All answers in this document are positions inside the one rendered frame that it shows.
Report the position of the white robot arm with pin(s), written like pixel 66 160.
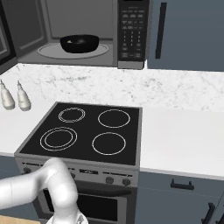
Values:
pixel 52 180

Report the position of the black bowl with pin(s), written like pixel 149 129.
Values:
pixel 84 45

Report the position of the white garlic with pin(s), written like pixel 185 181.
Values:
pixel 69 41

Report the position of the grey microwave turntable plate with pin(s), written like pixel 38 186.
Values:
pixel 46 52

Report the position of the grey oven door with window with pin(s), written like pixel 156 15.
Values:
pixel 116 207

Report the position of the grey open microwave oven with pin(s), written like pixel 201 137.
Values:
pixel 87 17

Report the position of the blue-grey base cupboard door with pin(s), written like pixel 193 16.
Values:
pixel 169 208

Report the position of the dark microwave door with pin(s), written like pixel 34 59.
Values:
pixel 5 43

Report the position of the grey stove with black hob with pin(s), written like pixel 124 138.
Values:
pixel 87 128

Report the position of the dark stove knob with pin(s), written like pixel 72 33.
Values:
pixel 126 182
pixel 73 175
pixel 109 180
pixel 26 170

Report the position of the blue-grey drawer front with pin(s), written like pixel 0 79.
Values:
pixel 204 182

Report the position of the blue-grey base cupboard run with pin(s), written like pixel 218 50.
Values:
pixel 10 167

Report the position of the blue-grey wall cupboard door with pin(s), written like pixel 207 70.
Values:
pixel 192 35

